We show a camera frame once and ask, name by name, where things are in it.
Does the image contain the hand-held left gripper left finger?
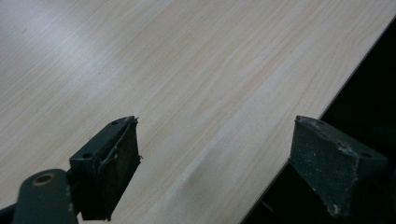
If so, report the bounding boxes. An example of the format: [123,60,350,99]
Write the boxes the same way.
[68,115,143,222]

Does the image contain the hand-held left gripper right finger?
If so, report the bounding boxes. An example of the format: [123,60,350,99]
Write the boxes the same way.
[288,115,389,218]

